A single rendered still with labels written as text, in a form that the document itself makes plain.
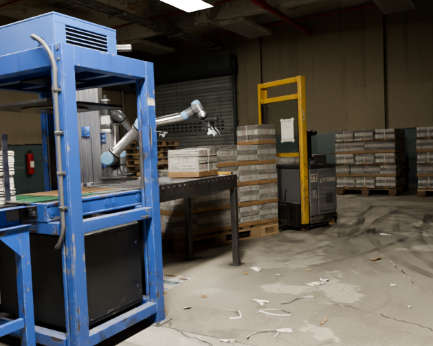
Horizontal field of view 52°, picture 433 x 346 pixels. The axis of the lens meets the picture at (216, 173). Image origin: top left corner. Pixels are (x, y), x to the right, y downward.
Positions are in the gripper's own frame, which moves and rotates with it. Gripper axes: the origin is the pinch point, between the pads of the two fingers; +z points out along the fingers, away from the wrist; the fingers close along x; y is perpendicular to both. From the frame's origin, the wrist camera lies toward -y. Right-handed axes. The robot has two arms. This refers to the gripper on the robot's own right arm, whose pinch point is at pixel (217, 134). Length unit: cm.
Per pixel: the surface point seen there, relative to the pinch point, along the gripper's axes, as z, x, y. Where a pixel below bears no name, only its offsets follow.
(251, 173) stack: 25, -136, 38
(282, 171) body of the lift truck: 36, -219, 28
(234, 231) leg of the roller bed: 75, -19, 40
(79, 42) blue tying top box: -49, 149, -13
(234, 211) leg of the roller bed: 60, -19, 31
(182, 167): 9.3, 17.8, 34.6
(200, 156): 9.7, 14.1, 17.4
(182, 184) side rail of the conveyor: 29, 58, 22
